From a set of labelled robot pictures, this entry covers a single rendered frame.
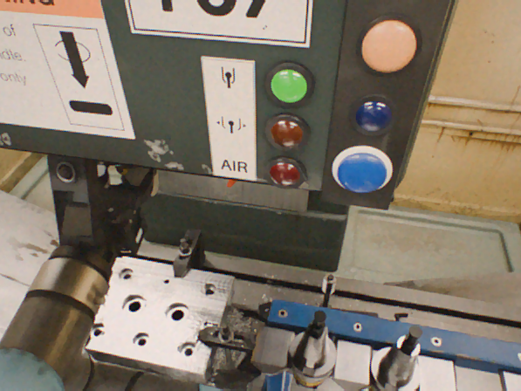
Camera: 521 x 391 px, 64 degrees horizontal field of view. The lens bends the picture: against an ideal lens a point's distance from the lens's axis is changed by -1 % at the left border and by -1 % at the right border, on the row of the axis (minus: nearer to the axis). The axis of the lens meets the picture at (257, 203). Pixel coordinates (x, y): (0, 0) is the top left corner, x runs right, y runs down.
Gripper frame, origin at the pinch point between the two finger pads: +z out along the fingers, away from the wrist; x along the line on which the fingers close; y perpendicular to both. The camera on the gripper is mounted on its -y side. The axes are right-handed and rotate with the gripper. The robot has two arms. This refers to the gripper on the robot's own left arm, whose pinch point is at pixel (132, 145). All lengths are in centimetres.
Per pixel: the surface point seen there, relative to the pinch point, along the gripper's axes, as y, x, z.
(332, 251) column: 71, 35, 37
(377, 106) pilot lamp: -24.5, 27.8, -23.1
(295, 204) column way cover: 51, 23, 38
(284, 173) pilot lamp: -19.0, 23.0, -23.1
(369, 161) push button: -21.0, 28.0, -23.6
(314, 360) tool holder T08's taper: 16.0, 27.7, -20.8
